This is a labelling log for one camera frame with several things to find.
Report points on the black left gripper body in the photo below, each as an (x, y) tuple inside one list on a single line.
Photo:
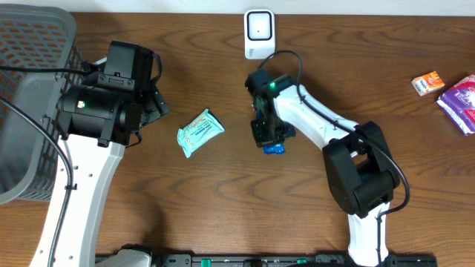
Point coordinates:
[(158, 104)]

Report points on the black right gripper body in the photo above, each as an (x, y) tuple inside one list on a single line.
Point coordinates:
[(270, 134)]

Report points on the blue snack wrapper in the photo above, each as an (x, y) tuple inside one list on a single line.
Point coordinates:
[(274, 149)]

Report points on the mint green wipes pack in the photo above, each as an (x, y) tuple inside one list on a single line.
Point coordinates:
[(198, 132)]

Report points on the orange Kleenex tissue pack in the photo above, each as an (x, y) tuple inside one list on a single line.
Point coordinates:
[(427, 83)]

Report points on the purple Carefree pad pack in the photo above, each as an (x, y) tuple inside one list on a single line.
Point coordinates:
[(458, 104)]

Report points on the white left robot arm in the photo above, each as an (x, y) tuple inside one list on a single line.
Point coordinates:
[(96, 121)]

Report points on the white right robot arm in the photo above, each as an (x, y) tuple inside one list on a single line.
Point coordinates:
[(361, 173)]

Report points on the white barcode scanner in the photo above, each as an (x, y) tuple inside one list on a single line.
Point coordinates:
[(259, 33)]

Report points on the grey plastic mesh basket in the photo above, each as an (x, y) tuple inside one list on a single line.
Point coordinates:
[(39, 60)]

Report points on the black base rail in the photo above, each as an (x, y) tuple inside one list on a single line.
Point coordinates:
[(186, 260)]

